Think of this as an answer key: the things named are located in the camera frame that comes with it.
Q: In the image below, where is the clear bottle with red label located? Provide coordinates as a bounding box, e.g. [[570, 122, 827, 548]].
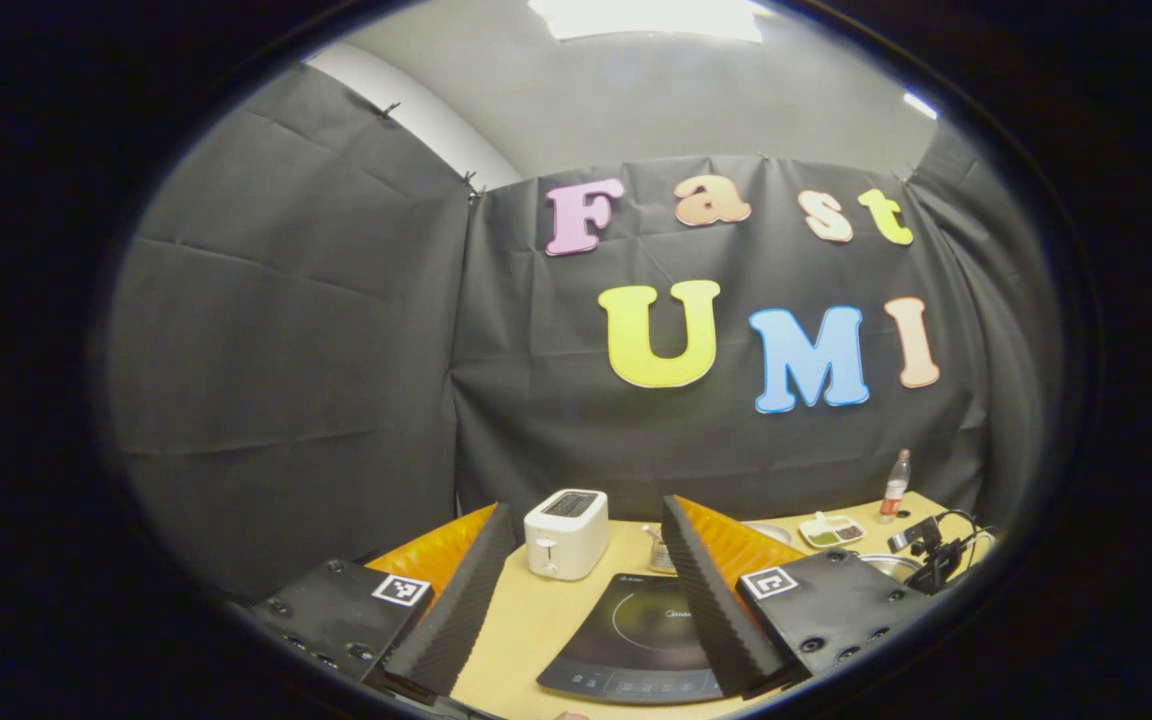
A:
[[879, 449, 912, 524]]

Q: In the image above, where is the large ceiling light panel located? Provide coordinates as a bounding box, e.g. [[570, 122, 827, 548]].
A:
[[528, 0, 765, 43]]

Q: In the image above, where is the steel pot with black handle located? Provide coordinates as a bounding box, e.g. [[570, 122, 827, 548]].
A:
[[858, 510, 999, 597]]

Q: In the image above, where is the white toaster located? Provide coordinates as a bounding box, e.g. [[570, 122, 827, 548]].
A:
[[524, 489, 610, 581]]

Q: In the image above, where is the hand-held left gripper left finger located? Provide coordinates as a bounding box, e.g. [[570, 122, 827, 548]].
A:
[[241, 503, 518, 706]]

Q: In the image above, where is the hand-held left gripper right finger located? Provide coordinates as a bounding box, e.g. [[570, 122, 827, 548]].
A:
[[661, 495, 942, 701]]

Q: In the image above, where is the white divided dish with beans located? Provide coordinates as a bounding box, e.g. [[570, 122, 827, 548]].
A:
[[798, 511, 865, 550]]

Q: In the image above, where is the wire mesh utensil basket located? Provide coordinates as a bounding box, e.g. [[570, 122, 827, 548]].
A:
[[643, 524, 677, 574]]

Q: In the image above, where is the black induction cooktop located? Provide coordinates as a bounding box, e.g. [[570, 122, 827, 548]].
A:
[[536, 573, 727, 706]]

